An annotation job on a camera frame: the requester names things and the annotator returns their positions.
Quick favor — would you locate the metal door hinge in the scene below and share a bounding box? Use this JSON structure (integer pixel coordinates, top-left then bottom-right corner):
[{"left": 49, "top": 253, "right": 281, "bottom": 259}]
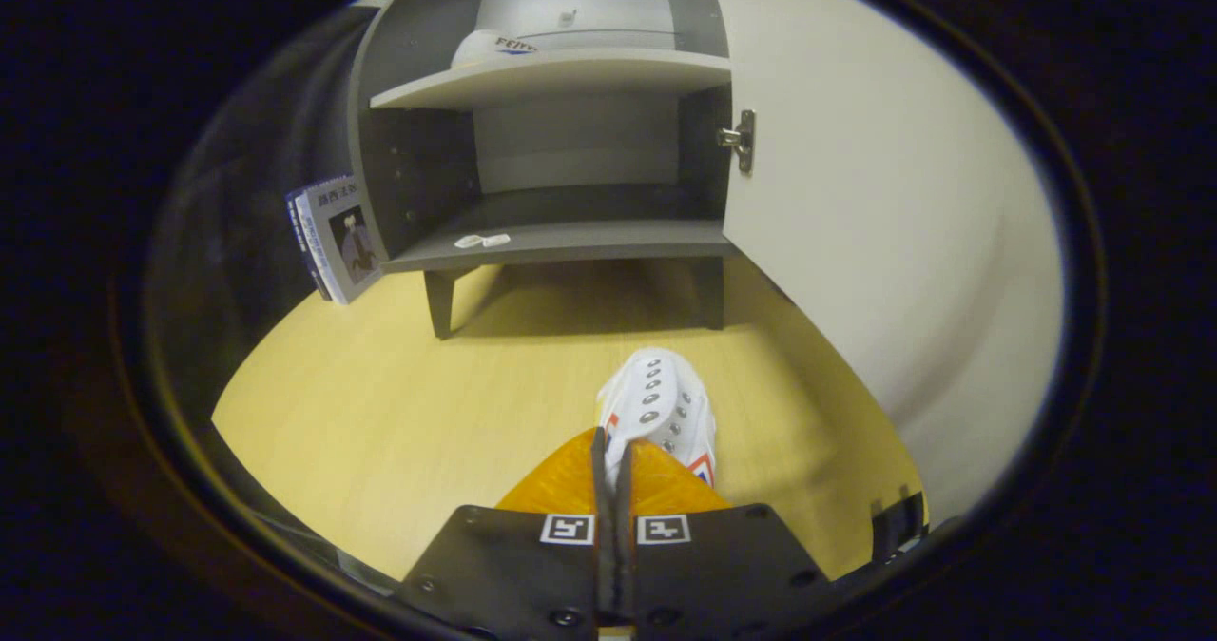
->
[{"left": 717, "top": 108, "right": 758, "bottom": 176}]

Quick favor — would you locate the book with figure cover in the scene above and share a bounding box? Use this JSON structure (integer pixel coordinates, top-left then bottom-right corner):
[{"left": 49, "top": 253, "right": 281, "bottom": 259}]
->
[{"left": 302, "top": 175, "right": 387, "bottom": 305}]

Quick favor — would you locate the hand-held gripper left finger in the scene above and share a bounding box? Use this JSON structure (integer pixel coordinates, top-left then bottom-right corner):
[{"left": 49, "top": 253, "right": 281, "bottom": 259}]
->
[{"left": 399, "top": 427, "right": 615, "bottom": 641}]

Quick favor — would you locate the white shoe cabinet door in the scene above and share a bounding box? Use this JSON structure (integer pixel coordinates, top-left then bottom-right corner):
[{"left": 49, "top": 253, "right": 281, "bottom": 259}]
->
[{"left": 699, "top": 0, "right": 1066, "bottom": 530}]

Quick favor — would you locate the black stand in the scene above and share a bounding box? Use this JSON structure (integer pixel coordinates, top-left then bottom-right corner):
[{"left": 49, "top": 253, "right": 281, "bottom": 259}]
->
[{"left": 869, "top": 492, "right": 929, "bottom": 563}]

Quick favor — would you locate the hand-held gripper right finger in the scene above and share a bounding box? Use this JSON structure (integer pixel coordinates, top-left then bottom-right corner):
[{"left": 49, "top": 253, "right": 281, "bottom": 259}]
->
[{"left": 614, "top": 439, "right": 828, "bottom": 641}]

